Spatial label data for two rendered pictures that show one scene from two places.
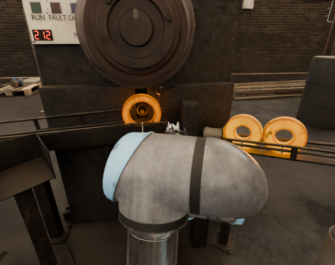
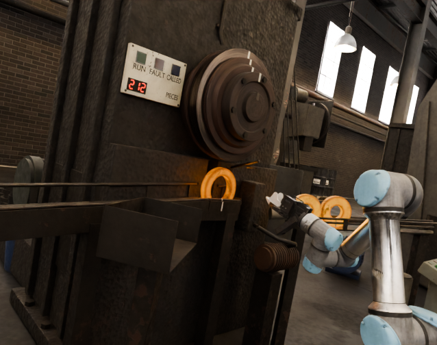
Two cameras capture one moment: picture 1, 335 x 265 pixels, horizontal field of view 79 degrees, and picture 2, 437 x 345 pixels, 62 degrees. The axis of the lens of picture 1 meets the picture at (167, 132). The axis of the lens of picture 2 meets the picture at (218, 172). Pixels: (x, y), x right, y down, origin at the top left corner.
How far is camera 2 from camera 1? 117 cm
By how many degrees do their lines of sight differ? 42
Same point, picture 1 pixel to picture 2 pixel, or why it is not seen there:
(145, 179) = (398, 185)
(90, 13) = (215, 84)
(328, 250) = not seen: hidden behind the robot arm
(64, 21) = (161, 79)
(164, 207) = (403, 200)
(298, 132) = (346, 207)
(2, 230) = not seen: outside the picture
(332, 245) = not seen: hidden behind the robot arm
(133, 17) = (256, 98)
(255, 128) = (316, 205)
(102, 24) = (235, 98)
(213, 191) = (419, 189)
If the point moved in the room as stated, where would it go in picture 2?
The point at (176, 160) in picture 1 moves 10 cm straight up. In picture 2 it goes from (404, 178) to (411, 146)
